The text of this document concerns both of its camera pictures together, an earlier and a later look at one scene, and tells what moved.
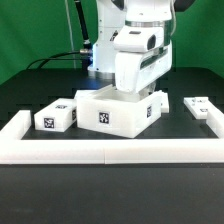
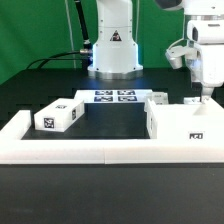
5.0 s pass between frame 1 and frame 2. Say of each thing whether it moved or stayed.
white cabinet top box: stayed
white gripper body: moved
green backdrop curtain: stayed
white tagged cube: stayed
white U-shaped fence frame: stayed
